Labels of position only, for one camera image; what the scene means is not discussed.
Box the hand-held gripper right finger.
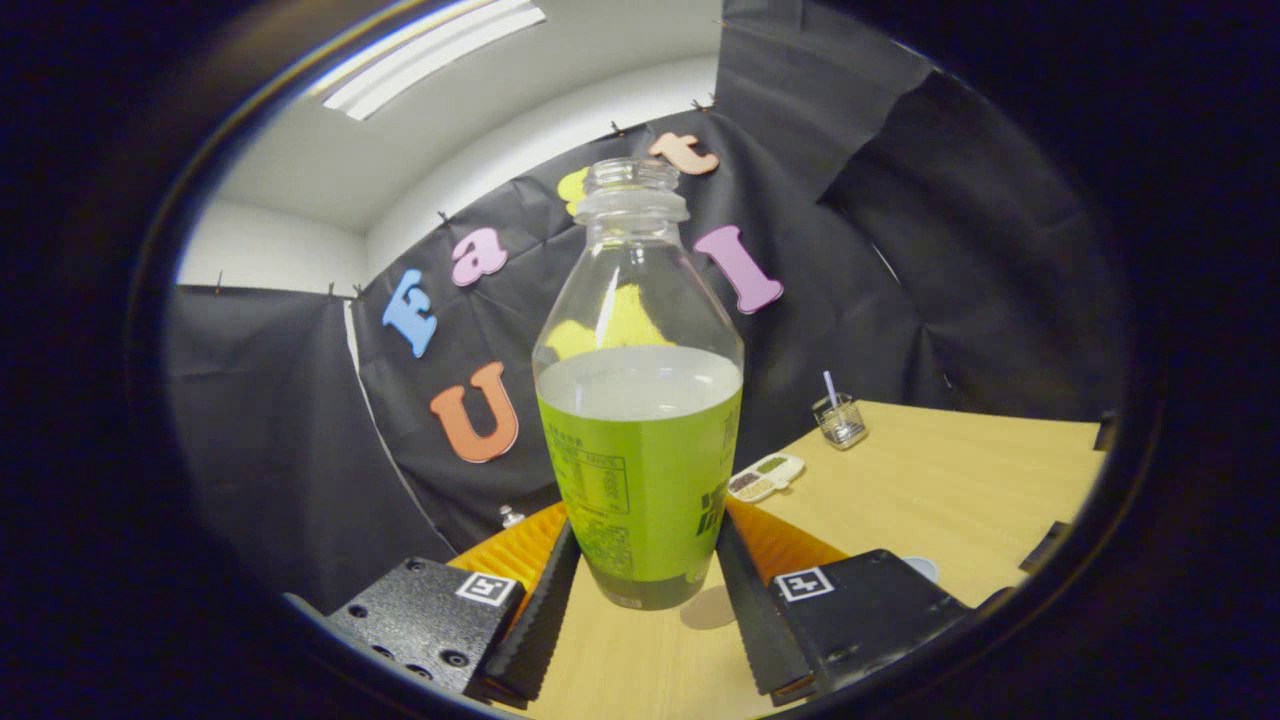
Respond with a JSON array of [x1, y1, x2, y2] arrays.
[[715, 497, 976, 701]]

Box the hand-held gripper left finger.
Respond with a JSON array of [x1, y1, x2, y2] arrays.
[[325, 502, 583, 706]]

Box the round brown coaster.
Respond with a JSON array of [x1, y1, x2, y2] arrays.
[[680, 585, 741, 631]]

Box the clear juice bottle green label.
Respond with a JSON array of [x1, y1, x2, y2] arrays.
[[530, 157, 746, 611]]

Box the white divided snack tray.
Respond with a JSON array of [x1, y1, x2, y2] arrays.
[[727, 453, 806, 504]]

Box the wooden table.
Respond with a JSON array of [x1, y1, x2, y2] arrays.
[[500, 400, 1111, 719]]

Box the black backdrop cloth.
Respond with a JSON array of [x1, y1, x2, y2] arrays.
[[165, 0, 1131, 616]]

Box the ceiling light panel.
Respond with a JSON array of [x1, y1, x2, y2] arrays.
[[308, 0, 548, 123]]

